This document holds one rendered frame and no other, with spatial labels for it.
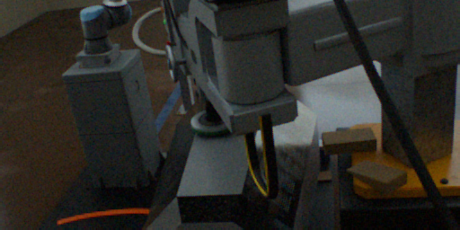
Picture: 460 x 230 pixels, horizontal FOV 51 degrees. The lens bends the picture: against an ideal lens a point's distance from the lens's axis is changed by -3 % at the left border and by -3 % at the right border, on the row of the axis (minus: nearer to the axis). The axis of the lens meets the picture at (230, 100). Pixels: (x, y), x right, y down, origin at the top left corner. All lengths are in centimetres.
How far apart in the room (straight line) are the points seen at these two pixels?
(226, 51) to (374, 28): 46
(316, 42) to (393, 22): 28
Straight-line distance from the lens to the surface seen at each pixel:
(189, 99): 431
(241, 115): 136
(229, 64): 134
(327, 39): 142
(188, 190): 182
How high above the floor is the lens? 180
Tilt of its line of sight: 24 degrees down
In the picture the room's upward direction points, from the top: 8 degrees counter-clockwise
